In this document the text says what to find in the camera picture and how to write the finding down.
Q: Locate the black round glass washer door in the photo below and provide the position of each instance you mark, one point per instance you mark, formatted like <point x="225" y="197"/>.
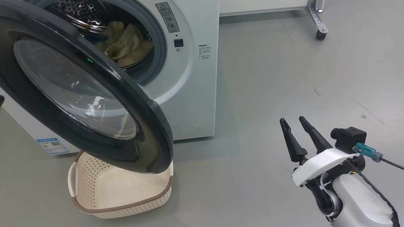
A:
<point x="79" y="91"/>

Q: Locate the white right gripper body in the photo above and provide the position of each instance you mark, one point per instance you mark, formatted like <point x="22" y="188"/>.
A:
<point x="318" y="164"/>

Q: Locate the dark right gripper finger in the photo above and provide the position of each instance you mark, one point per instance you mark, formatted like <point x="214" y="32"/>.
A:
<point x="317" y="137"/>
<point x="292" y="145"/>

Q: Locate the cream perforated laundry basket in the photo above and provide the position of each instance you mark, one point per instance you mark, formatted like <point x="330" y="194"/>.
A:
<point x="104" y="189"/>

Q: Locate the cream printed garment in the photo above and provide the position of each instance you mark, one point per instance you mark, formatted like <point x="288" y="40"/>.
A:
<point x="135" y="47"/>

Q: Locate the black caster wheel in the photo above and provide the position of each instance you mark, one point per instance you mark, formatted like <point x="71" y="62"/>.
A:
<point x="321" y="35"/>

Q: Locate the steel perforated washer drum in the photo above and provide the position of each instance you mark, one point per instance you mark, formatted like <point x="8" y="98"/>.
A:
<point x="82" y="12"/>

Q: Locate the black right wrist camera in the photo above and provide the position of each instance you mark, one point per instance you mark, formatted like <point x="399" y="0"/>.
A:
<point x="350" y="138"/>

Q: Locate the white front-load washing machine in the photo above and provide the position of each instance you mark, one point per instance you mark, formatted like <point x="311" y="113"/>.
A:
<point x="195" y="104"/>

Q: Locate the printed text label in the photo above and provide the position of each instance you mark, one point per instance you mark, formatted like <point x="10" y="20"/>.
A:
<point x="204" y="52"/>

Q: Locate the blue energy label sticker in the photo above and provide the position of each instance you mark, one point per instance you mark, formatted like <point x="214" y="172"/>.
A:
<point x="52" y="146"/>

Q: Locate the grey warning sticker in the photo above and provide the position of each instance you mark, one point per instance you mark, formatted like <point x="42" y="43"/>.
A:
<point x="167" y="17"/>

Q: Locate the white partition panel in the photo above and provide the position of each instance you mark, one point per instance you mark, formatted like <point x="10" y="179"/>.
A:
<point x="262" y="6"/>

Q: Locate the metal caster leg bracket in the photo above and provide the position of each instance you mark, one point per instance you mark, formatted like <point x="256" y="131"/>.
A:
<point x="315" y="17"/>

